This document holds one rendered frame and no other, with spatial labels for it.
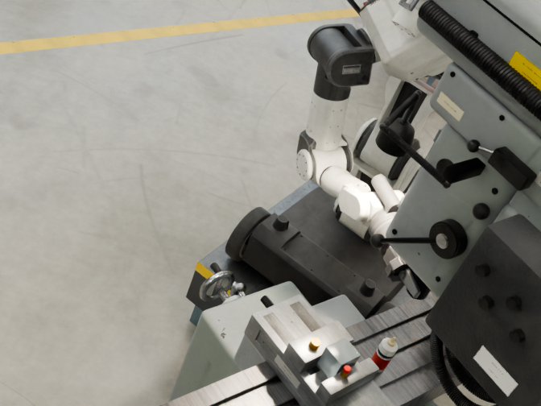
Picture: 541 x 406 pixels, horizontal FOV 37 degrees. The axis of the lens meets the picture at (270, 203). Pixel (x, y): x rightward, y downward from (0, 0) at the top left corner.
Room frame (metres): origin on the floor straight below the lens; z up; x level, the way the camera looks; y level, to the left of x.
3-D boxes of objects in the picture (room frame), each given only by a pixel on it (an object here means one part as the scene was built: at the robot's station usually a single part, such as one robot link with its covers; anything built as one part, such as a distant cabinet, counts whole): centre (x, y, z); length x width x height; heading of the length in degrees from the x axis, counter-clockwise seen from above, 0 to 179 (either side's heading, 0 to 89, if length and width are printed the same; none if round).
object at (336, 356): (1.19, -0.26, 1.04); 0.06 x 0.05 x 0.06; 142
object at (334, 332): (1.22, -0.22, 1.02); 0.15 x 0.06 x 0.04; 142
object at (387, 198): (1.48, -0.25, 1.24); 0.11 x 0.11 x 0.11; 35
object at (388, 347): (1.32, -0.38, 0.98); 0.04 x 0.04 x 0.11
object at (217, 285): (1.62, 0.03, 0.63); 0.16 x 0.12 x 0.12; 50
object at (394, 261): (1.38, -0.31, 1.23); 0.13 x 0.12 x 0.10; 125
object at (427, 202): (1.30, -0.36, 1.47); 0.21 x 0.19 x 0.32; 140
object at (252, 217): (2.05, 0.03, 0.50); 0.20 x 0.05 x 0.20; 158
